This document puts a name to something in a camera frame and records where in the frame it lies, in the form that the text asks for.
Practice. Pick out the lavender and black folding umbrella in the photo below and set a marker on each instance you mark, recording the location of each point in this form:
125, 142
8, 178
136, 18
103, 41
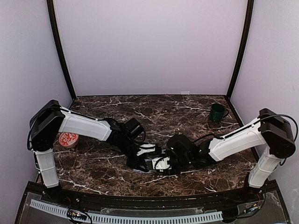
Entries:
159, 153

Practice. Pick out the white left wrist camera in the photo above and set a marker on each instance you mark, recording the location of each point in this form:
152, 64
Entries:
147, 148

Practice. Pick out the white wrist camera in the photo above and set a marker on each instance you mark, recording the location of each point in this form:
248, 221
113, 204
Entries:
160, 164
147, 148

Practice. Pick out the black right corner post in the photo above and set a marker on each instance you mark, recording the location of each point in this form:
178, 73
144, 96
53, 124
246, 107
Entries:
241, 50

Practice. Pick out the black corner post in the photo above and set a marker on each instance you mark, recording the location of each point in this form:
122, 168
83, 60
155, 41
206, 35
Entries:
241, 50
59, 48

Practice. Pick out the black left corner post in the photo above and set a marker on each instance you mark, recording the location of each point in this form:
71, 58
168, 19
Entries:
59, 48

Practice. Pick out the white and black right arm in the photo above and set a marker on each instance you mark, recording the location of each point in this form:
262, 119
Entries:
272, 130

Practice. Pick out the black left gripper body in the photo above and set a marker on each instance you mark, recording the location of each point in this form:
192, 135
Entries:
137, 161

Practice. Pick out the red patterned ceramic bowl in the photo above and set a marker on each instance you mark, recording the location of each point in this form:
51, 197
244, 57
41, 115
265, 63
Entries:
68, 140

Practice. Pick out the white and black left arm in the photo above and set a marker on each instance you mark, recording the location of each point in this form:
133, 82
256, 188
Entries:
53, 119

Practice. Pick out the dark green ceramic mug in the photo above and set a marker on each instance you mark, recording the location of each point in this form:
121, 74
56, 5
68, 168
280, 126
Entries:
218, 112

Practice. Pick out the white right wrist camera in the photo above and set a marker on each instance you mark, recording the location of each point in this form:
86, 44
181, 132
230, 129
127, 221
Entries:
160, 164

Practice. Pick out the grey slotted cable duct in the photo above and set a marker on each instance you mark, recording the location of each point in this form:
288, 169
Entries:
80, 217

